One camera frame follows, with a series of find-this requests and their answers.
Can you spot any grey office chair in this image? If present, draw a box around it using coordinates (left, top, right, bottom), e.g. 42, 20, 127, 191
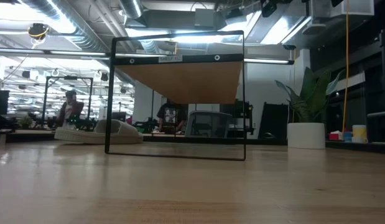
184, 110, 233, 139

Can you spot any yellow and white container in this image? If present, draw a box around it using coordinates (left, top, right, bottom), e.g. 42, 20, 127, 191
352, 124, 368, 144

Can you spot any white plant pot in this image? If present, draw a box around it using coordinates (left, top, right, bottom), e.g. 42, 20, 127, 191
286, 122, 326, 150

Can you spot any black aluminium table frame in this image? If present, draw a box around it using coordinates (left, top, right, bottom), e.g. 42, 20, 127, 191
0, 130, 385, 154

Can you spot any black ceiling camera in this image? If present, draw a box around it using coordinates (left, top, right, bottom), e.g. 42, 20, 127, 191
27, 23, 50, 40

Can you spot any small background plant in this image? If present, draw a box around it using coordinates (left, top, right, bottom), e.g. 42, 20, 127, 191
18, 115, 34, 129

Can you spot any silver ventilation duct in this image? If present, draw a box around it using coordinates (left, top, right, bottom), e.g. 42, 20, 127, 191
22, 0, 111, 53

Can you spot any green snake plant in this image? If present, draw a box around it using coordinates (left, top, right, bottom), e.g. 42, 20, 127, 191
275, 67, 345, 124

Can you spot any grey rubber slide sandal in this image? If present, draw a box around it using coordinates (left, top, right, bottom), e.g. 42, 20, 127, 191
53, 119, 145, 146

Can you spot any dark monitor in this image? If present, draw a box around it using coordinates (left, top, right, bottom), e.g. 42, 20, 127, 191
0, 90, 10, 116

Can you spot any person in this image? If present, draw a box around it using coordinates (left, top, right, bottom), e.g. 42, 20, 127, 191
156, 98, 188, 134
57, 90, 85, 130

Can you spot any ceiling light strip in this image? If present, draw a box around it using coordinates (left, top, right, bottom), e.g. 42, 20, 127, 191
0, 48, 111, 57
244, 58, 295, 65

